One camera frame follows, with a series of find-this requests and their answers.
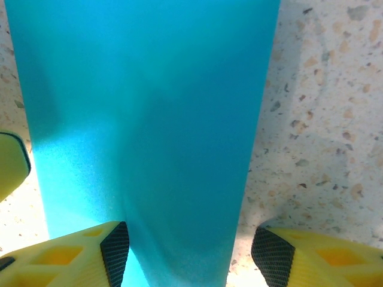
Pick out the blue cloth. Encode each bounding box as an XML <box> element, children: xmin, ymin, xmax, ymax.
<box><xmin>4</xmin><ymin>0</ymin><xmax>281</xmax><ymax>287</ymax></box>

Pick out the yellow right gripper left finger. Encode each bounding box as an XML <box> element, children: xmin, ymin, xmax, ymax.
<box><xmin>0</xmin><ymin>221</ymin><xmax>130</xmax><ymax>287</ymax></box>

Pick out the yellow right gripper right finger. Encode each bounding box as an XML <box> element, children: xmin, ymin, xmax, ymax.
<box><xmin>250</xmin><ymin>226</ymin><xmax>383</xmax><ymax>287</ymax></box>

